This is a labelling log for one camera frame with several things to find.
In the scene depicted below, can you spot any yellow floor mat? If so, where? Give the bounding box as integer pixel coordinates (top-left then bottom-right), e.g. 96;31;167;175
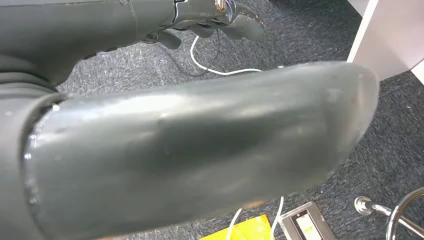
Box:
198;214;276;240

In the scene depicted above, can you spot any floor socket with yellow label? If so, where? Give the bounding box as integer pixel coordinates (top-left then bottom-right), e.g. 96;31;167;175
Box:
279;201;337;240

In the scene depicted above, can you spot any chrome stool base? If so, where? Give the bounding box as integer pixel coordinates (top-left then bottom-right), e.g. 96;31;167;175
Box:
353;187;424;240

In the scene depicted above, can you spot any pale desk leg panel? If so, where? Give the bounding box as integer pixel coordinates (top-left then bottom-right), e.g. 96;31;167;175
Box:
346;0;424;84

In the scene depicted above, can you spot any white floor cable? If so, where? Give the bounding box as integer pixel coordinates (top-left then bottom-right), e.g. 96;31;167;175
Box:
189;34;263;76
226;207;243;240

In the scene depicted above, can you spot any thin black floor cable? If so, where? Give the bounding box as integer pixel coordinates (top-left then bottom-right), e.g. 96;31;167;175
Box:
155;29;222;78

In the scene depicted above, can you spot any white plug cable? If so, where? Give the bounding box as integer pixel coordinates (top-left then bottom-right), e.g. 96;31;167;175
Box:
269;196;285;240

